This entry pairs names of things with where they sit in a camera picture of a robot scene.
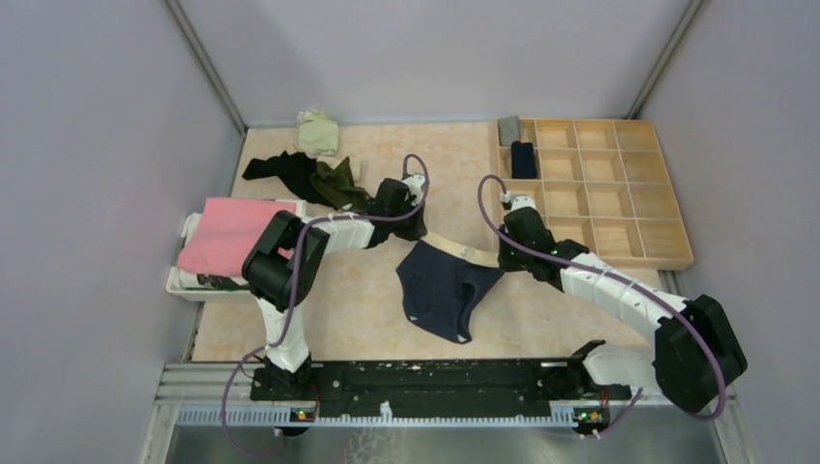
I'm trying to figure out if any aluminium frame rail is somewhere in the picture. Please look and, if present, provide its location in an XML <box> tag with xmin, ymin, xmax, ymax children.
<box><xmin>137</xmin><ymin>362</ymin><xmax>764</xmax><ymax>464</ymax></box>

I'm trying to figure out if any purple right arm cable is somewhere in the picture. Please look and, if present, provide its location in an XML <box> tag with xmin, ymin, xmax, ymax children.
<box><xmin>477</xmin><ymin>174</ymin><xmax>729</xmax><ymax>440</ymax></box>

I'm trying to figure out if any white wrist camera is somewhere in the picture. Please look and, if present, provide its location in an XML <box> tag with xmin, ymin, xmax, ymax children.
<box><xmin>401</xmin><ymin>174</ymin><xmax>427</xmax><ymax>207</ymax></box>
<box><xmin>502</xmin><ymin>193</ymin><xmax>538</xmax><ymax>212</ymax></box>

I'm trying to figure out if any navy orange underwear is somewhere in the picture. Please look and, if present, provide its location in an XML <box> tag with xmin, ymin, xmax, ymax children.
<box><xmin>511</xmin><ymin>140</ymin><xmax>539</xmax><ymax>180</ymax></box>

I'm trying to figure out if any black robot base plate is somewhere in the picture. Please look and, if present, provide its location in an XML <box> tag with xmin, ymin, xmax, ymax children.
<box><xmin>250</xmin><ymin>358</ymin><xmax>631</xmax><ymax>420</ymax></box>

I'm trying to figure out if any dark green underwear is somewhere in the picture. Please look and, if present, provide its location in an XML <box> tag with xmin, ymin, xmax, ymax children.
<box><xmin>310</xmin><ymin>162</ymin><xmax>371</xmax><ymax>213</ymax></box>

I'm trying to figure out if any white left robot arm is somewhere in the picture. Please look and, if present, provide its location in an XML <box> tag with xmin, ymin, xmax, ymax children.
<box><xmin>242</xmin><ymin>174</ymin><xmax>428</xmax><ymax>400</ymax></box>

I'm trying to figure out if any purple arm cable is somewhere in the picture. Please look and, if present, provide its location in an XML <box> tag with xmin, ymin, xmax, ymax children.
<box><xmin>477</xmin><ymin>174</ymin><xmax>729</xmax><ymax>440</ymax></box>
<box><xmin>220</xmin><ymin>153</ymin><xmax>431</xmax><ymax>459</ymax></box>

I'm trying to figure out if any navy underwear cream waistband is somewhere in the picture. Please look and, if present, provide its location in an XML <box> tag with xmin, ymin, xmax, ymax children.
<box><xmin>396</xmin><ymin>232</ymin><xmax>504</xmax><ymax>344</ymax></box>

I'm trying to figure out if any grey underwear white waistband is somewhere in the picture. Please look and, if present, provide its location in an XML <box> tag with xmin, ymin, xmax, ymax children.
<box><xmin>497</xmin><ymin>115</ymin><xmax>523</xmax><ymax>147</ymax></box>

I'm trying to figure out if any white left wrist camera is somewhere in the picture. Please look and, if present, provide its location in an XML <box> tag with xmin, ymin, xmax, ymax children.
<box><xmin>401</xmin><ymin>174</ymin><xmax>427</xmax><ymax>207</ymax></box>

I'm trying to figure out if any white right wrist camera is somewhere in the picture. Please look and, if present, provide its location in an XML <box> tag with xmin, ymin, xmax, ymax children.
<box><xmin>502</xmin><ymin>193</ymin><xmax>538</xmax><ymax>212</ymax></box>

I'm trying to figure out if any white perforated plastic basket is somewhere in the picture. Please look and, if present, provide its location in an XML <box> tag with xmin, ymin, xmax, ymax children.
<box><xmin>165</xmin><ymin>214</ymin><xmax>303</xmax><ymax>304</ymax></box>

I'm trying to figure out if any wooden compartment tray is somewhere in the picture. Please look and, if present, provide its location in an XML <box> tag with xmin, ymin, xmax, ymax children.
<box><xmin>493</xmin><ymin>118</ymin><xmax>694</xmax><ymax>271</ymax></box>

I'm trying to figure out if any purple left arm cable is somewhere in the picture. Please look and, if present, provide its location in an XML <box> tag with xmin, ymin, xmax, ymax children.
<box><xmin>220</xmin><ymin>153</ymin><xmax>431</xmax><ymax>459</ymax></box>

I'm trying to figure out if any pink folded cloth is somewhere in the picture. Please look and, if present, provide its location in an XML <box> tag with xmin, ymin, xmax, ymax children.
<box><xmin>177</xmin><ymin>197</ymin><xmax>305</xmax><ymax>277</ymax></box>

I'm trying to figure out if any black underwear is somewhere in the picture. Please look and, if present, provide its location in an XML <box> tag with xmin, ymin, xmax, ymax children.
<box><xmin>242</xmin><ymin>151</ymin><xmax>334</xmax><ymax>208</ymax></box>

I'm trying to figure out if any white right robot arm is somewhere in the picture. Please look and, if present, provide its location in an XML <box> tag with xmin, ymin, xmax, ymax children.
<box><xmin>498</xmin><ymin>207</ymin><xmax>748</xmax><ymax>414</ymax></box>

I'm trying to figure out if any light green underwear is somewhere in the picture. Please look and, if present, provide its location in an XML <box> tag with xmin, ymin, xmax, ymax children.
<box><xmin>297</xmin><ymin>109</ymin><xmax>339</xmax><ymax>158</ymax></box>

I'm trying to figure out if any white folded cloth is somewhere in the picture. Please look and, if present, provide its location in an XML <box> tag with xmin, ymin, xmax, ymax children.
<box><xmin>168</xmin><ymin>197</ymin><xmax>307</xmax><ymax>293</ymax></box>

